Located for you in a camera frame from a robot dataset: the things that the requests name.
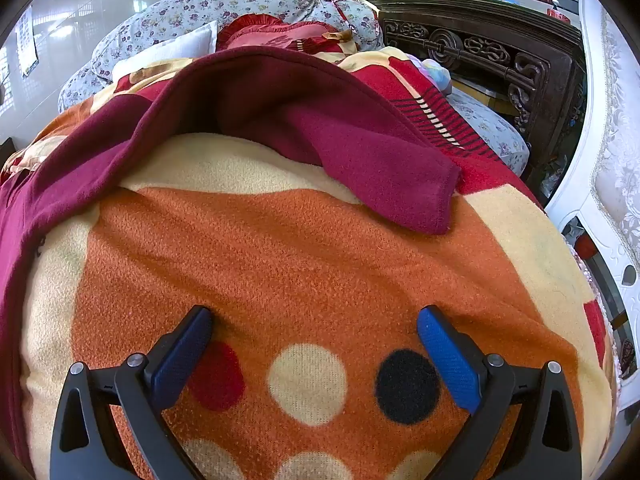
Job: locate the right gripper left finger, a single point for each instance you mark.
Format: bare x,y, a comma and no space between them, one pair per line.
86,443

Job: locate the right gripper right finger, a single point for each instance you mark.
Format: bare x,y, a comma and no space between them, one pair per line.
544,442

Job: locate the maroon fleece garment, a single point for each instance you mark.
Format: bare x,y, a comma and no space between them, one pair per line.
304,108

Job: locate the orange red patterned blanket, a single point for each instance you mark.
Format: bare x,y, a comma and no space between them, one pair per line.
314,369

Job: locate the floral bed sheet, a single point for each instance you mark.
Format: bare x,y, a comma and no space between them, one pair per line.
496,132

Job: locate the dark carved wooden headboard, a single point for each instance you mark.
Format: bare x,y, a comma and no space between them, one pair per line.
537,62

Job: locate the white pillow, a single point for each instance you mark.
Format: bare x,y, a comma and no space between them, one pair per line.
202,41

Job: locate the floral quilt bundle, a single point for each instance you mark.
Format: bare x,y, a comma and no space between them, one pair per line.
168,19

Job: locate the red embroidered pillow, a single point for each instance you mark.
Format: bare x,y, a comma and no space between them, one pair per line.
264,30

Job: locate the wall calendar poster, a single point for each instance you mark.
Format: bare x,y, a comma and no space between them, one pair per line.
25,43

